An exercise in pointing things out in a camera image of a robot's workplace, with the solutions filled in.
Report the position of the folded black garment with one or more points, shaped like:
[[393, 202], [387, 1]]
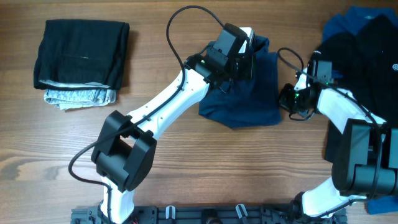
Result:
[[78, 54]]

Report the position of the blue polo shirt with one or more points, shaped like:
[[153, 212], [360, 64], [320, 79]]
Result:
[[353, 21]]

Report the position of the black polo shirt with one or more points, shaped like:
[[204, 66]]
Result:
[[366, 63]]

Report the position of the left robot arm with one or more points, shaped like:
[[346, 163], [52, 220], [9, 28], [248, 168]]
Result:
[[125, 150]]

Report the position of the dark blue shorts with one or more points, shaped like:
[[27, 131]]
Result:
[[247, 103]]

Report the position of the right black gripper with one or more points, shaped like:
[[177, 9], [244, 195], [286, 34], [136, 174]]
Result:
[[283, 99]]

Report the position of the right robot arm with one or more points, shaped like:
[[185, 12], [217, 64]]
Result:
[[365, 163]]

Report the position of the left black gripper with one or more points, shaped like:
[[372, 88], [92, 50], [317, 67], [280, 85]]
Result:
[[249, 60]]

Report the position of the grey patterned folded cloth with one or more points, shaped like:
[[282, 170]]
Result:
[[74, 99]]

